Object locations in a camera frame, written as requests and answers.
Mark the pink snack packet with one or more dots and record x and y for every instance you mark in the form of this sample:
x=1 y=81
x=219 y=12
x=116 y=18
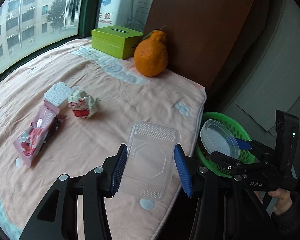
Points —
x=33 y=137

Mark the pink printed blanket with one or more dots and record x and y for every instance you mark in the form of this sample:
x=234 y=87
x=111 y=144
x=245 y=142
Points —
x=127 y=97

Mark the large clear round lid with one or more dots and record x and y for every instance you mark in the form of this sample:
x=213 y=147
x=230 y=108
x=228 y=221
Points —
x=217 y=142

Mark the grey apartment building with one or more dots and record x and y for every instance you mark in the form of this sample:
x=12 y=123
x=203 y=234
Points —
x=20 y=17

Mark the person's right hand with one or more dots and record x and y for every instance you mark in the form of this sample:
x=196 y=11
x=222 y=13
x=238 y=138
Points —
x=281 y=201

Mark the white foam block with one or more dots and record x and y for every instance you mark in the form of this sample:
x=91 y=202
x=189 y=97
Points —
x=56 y=95

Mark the grey board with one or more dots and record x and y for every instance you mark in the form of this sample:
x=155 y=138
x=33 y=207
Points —
x=277 y=67

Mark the white window sticker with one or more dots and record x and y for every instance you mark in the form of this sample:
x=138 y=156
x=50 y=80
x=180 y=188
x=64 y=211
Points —
x=107 y=2

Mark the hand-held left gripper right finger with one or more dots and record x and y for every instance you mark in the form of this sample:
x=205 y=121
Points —
x=182 y=170

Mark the large bumpy orange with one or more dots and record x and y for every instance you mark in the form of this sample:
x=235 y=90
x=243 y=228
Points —
x=151 y=57

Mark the green perforated plastic basket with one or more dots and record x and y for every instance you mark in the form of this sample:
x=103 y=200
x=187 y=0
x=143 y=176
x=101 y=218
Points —
x=240 y=130

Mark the crumpled white red wrapper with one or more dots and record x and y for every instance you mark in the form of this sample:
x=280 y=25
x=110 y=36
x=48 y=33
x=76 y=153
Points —
x=83 y=102

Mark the clear plastic rectangular lid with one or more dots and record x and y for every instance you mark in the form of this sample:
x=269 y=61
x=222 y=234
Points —
x=147 y=160

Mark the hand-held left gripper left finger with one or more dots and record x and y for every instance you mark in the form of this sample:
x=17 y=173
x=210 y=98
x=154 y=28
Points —
x=118 y=172

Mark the person's right forearm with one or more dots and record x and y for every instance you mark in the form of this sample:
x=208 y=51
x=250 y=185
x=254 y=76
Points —
x=295 y=220

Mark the brown wooden panel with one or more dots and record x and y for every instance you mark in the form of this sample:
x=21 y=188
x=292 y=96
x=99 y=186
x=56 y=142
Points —
x=202 y=30

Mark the dark green window frame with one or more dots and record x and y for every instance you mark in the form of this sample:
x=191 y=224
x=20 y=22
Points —
x=90 y=5

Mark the green tissue box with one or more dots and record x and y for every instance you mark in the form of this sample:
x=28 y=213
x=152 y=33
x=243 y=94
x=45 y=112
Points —
x=115 y=42

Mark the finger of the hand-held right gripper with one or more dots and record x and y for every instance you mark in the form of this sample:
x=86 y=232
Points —
x=222 y=157
x=242 y=144

